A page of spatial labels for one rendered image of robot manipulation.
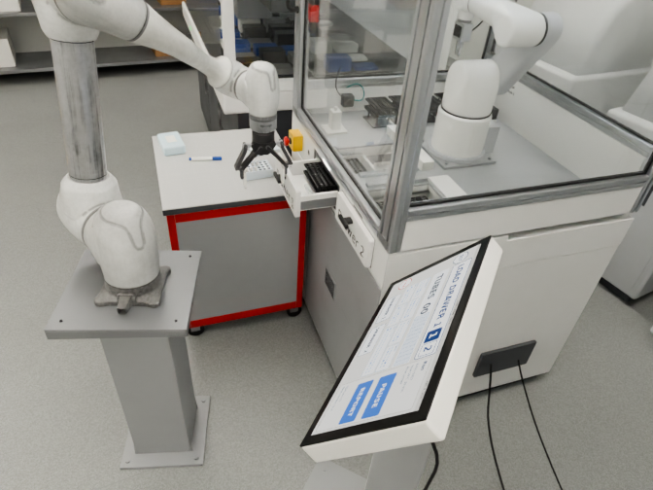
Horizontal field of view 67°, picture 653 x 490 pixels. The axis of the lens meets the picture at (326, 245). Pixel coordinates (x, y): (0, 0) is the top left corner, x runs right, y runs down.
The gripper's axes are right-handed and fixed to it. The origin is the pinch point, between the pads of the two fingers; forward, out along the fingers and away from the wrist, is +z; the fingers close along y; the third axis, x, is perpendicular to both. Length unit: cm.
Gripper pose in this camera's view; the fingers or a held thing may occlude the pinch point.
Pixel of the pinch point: (263, 182)
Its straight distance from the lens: 178.4
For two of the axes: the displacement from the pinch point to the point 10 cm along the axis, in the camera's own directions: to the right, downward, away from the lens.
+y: 9.4, -1.5, 2.9
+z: -0.7, 7.8, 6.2
